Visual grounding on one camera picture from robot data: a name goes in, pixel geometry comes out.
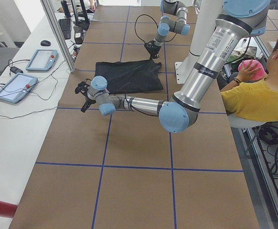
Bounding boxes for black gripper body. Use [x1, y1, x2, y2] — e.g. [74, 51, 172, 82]
[144, 41, 162, 55]
[75, 81, 90, 97]

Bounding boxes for black graphic t-shirt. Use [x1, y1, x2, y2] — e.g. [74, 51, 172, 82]
[95, 60, 163, 94]

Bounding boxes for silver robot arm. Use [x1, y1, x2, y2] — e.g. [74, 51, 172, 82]
[144, 0, 190, 59]
[75, 0, 270, 133]

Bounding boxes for far blue teach pendant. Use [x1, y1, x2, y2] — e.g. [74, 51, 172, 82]
[26, 49, 58, 72]

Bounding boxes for blue teach pendant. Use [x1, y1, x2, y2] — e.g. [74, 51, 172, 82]
[0, 73, 38, 104]
[26, 49, 58, 72]

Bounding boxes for black box with label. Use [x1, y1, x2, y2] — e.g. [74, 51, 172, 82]
[73, 26, 84, 44]

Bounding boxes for black computer mouse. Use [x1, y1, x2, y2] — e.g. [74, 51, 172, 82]
[40, 40, 51, 47]

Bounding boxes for black monitor stand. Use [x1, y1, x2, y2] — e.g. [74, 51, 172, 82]
[71, 0, 91, 31]

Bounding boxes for near blue teach pendant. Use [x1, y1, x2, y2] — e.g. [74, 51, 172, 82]
[0, 73, 38, 104]

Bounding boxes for black keyboard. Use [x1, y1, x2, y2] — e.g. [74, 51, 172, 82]
[58, 18, 71, 40]

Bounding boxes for pink toy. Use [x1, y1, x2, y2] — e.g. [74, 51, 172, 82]
[237, 60, 267, 82]

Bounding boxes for person in yellow shirt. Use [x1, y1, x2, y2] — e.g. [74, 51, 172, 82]
[220, 39, 278, 122]

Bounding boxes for red cylinder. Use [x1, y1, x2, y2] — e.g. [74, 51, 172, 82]
[0, 201, 18, 219]

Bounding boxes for aluminium frame post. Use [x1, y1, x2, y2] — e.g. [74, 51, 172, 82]
[40, 0, 75, 73]

